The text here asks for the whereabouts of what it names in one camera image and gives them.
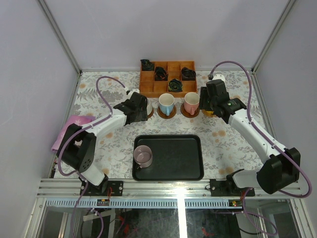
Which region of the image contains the aluminium front rail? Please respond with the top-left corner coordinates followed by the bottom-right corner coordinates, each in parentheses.
top-left (37, 178), bottom-right (304, 209)

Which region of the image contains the orange wooden compartment box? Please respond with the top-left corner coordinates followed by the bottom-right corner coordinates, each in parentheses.
top-left (139, 59), bottom-right (198, 98)

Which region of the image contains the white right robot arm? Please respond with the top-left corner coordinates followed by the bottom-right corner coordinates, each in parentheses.
top-left (199, 79), bottom-right (301, 196)

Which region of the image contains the cream speckled mug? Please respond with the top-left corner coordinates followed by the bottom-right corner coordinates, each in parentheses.
top-left (147, 99), bottom-right (153, 116)

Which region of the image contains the purple glass mug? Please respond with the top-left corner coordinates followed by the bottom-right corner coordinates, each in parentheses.
top-left (133, 145), bottom-right (153, 168)

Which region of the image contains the woven rattan coaster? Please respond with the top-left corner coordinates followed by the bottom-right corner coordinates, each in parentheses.
top-left (202, 110), bottom-right (217, 118)

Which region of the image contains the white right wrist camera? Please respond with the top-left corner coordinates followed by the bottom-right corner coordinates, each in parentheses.
top-left (209, 73), bottom-right (225, 81)

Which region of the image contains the dark rolled cloth with orange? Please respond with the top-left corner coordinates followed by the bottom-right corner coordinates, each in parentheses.
top-left (154, 66), bottom-right (168, 81)

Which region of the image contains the pink ceramic mug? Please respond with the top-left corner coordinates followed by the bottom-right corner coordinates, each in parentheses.
top-left (184, 92), bottom-right (200, 115)

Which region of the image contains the black plastic tray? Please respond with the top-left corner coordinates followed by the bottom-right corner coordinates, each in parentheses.
top-left (132, 134), bottom-right (204, 181)

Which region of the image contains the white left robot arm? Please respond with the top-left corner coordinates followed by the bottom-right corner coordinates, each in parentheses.
top-left (56, 92), bottom-right (148, 196)

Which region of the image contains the dark rolled cloth right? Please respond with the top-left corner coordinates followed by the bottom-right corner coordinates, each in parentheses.
top-left (181, 67), bottom-right (196, 81)

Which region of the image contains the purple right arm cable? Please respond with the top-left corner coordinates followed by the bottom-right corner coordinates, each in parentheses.
top-left (209, 60), bottom-right (313, 235)

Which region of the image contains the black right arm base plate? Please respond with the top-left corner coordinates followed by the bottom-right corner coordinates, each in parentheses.
top-left (210, 179), bottom-right (247, 197)

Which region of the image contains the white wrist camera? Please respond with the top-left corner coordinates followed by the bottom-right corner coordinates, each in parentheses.
top-left (209, 73), bottom-right (225, 81)
top-left (126, 89), bottom-right (140, 96)

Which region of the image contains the brown wooden coaster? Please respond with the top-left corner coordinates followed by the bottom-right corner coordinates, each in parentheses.
top-left (147, 108), bottom-right (154, 119)
top-left (157, 106), bottom-right (177, 119)
top-left (180, 103), bottom-right (200, 118)

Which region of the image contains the dark rolled cloth green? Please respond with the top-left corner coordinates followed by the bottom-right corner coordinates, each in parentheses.
top-left (168, 78), bottom-right (183, 92)

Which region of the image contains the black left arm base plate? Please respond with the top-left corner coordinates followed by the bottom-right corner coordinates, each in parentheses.
top-left (80, 180), bottom-right (124, 197)

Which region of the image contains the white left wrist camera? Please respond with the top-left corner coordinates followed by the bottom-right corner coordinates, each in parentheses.
top-left (126, 89), bottom-right (140, 96)

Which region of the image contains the dark rolled cloth top-left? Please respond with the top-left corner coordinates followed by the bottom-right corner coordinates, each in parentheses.
top-left (140, 59), bottom-right (155, 71)

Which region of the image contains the light blue mug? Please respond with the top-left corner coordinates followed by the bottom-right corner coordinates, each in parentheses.
top-left (158, 93), bottom-right (174, 117)

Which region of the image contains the purple snowflake cloth bag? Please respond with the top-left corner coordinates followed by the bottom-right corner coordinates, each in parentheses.
top-left (51, 115), bottom-right (96, 153)

